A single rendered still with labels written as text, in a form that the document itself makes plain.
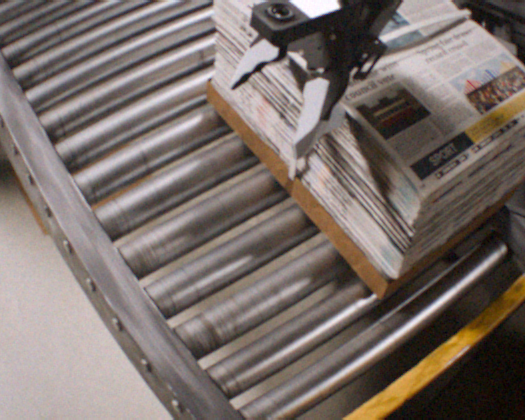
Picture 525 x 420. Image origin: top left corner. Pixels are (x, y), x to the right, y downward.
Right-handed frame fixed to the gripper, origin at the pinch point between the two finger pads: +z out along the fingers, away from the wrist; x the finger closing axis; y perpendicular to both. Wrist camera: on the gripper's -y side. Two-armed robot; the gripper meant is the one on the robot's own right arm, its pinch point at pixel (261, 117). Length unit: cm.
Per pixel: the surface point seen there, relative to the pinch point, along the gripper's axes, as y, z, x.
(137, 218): 2.4, 24.0, 8.7
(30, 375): 22, 104, 30
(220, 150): 14.3, 15.7, 11.3
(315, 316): 10.5, 17.9, -14.7
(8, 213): 37, 95, 75
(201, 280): 3.4, 22.4, -3.3
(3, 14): 1, 24, 61
